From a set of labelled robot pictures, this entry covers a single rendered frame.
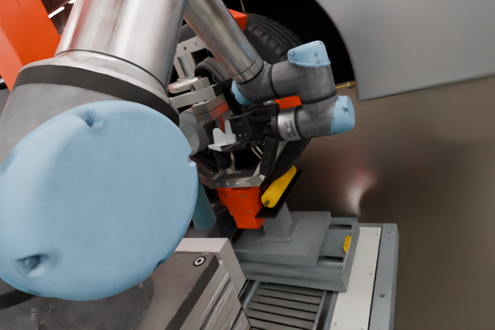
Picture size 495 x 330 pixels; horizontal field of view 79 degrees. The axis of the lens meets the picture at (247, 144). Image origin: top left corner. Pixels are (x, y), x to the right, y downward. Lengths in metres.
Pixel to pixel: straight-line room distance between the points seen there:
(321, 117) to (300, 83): 0.08
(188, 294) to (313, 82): 0.42
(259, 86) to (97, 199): 0.51
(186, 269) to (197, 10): 0.41
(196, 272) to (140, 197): 0.21
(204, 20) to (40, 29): 0.77
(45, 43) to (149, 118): 1.05
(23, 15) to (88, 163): 1.08
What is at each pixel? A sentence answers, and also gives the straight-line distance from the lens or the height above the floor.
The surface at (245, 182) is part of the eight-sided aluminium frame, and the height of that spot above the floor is 0.60.
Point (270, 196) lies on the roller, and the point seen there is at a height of 0.53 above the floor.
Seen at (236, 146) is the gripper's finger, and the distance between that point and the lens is 0.71.
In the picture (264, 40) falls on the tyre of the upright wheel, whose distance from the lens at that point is 0.98.
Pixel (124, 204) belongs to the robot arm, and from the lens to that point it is 0.19.
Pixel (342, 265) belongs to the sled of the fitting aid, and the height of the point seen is 0.17.
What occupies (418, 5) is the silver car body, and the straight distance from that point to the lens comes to 1.05.
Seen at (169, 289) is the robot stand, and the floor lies 0.82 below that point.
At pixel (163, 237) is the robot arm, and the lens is 0.21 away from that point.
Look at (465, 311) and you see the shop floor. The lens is 1.37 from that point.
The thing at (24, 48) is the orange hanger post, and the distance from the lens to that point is 1.20.
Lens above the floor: 1.04
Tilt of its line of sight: 17 degrees down
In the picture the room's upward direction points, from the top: 20 degrees counter-clockwise
